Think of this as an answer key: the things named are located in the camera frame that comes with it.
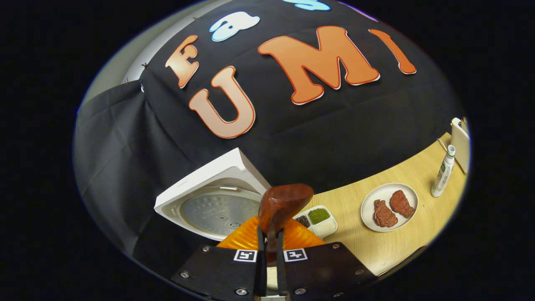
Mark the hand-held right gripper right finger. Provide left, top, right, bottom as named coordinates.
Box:
left=276, top=217, right=377, bottom=299

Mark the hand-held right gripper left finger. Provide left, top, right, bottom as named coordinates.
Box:
left=171, top=215, right=268, bottom=299

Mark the brown wooden spoon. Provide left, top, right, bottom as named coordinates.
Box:
left=258, top=183, right=314, bottom=264

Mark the white rice cooker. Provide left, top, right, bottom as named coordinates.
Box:
left=154, top=147, right=280, bottom=300

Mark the white divided condiment dish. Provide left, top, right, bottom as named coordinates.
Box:
left=293, top=205, right=338, bottom=240

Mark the red meat piece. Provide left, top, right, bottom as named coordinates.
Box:
left=373, top=199, right=398, bottom=228
left=390, top=190, right=415, bottom=219

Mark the round white plate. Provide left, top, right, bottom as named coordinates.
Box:
left=360, top=183, right=419, bottom=233

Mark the black backdrop cloth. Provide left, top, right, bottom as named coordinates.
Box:
left=73, top=0, right=466, bottom=268

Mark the white bottle with green label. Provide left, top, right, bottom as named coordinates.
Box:
left=431, top=145, right=456, bottom=198

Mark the white toaster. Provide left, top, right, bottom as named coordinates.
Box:
left=450, top=117, right=471, bottom=174

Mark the row of black cloth clips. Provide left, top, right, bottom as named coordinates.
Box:
left=122, top=17, right=199, bottom=86

